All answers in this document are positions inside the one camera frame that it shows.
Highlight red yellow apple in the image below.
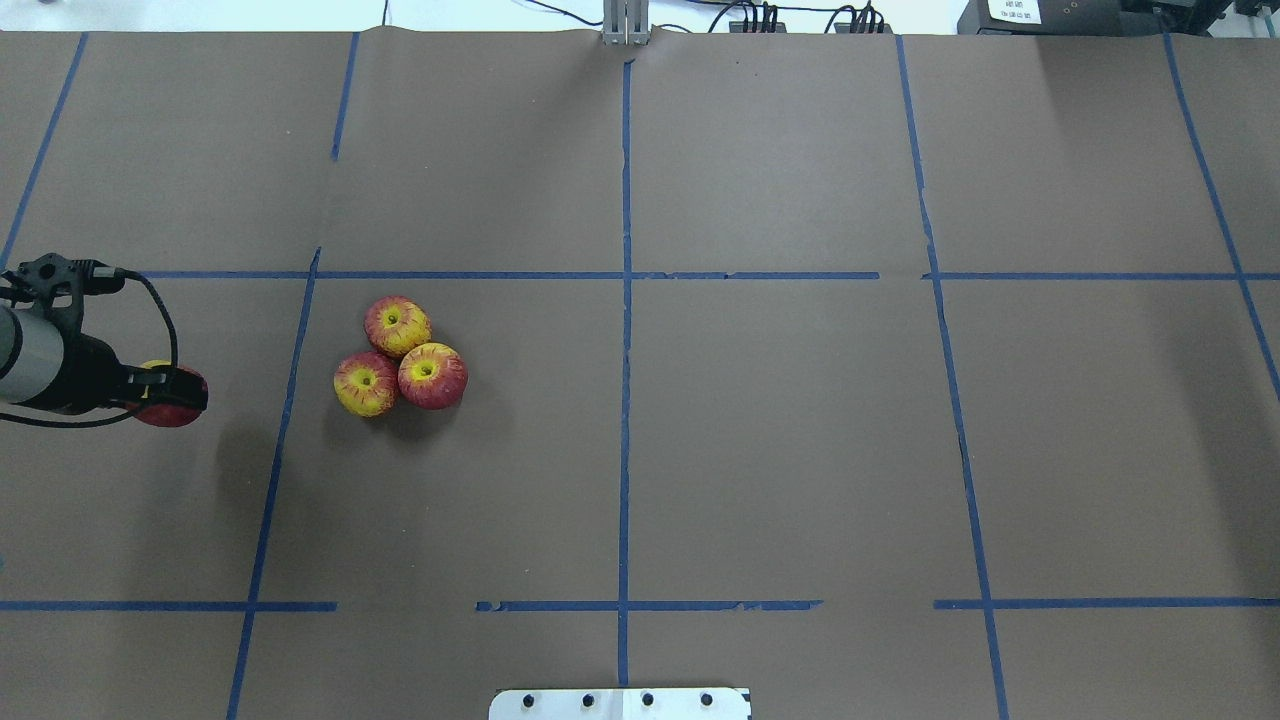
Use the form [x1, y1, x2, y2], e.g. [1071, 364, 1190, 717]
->
[397, 342, 468, 411]
[332, 351, 401, 419]
[364, 295, 433, 361]
[129, 364, 209, 428]

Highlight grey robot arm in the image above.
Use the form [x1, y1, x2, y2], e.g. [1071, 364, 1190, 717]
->
[1, 252, 209, 429]

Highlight long blue tape line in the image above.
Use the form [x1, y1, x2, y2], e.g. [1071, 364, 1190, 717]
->
[225, 246, 323, 719]

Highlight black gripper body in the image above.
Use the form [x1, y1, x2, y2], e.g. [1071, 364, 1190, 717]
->
[5, 252, 151, 415]

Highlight black device with label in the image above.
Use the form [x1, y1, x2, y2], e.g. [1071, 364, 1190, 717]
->
[956, 1, 1164, 37]

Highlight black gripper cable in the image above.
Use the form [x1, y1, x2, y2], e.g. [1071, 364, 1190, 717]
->
[0, 266, 180, 429]

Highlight white metal base plate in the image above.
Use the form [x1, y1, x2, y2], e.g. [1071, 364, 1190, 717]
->
[488, 687, 753, 719]

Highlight crossing blue tape line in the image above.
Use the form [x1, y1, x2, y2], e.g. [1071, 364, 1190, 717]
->
[147, 270, 881, 281]

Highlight grey aluminium post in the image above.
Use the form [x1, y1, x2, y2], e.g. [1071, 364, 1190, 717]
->
[600, 0, 652, 46]

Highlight black background cables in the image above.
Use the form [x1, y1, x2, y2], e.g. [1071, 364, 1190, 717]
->
[512, 0, 961, 35]

